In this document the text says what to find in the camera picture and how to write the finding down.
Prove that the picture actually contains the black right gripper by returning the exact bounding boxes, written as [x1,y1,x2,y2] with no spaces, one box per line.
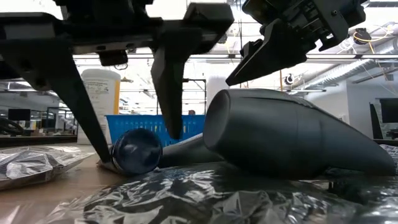
[225,0,367,87]

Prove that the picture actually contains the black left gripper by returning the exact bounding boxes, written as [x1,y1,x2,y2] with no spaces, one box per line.
[0,0,234,164]

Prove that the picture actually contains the dark blue travel bottle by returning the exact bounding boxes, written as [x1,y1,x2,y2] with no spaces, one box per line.
[109,128,164,175]

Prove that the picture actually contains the black hair dryer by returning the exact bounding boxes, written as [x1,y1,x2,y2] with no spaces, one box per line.
[202,88,397,180]

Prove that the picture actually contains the dark grey squeeze tube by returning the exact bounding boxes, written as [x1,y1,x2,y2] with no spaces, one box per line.
[158,133,225,169]

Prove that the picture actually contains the clear bag with black puff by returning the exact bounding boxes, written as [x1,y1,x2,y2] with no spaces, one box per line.
[37,161,398,224]
[0,145,96,191]

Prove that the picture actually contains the white wipes canister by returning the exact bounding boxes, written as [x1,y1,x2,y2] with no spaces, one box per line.
[76,68,122,146]

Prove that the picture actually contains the blue plastic basket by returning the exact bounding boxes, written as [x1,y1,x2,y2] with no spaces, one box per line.
[104,114,206,147]

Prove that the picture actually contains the long ceiling light strip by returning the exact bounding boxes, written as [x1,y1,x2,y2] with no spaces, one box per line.
[73,53,398,60]

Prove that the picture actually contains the black monitor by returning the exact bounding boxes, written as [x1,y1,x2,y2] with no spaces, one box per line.
[7,108,32,130]
[379,98,398,124]

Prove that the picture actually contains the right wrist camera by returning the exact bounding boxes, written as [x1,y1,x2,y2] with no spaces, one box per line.
[242,0,293,25]

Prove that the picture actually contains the silver ventilation duct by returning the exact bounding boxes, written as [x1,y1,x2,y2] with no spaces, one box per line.
[306,37,398,91]

